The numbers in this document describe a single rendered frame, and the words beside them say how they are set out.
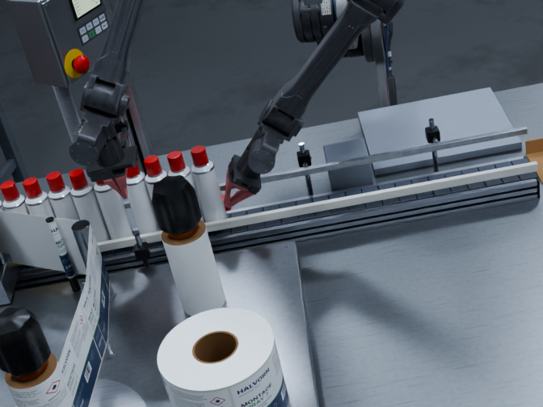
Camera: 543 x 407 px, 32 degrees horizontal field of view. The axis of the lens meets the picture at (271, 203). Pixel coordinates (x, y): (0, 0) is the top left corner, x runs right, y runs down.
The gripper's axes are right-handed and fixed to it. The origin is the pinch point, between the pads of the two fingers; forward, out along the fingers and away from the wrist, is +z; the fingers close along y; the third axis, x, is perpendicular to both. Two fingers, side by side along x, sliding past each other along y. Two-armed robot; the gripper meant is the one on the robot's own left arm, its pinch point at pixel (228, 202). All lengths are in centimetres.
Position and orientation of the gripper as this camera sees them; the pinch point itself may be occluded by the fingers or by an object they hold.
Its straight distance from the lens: 209.9
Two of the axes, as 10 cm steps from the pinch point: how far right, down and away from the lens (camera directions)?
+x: 8.7, 3.7, 3.1
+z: -4.8, 7.5, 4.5
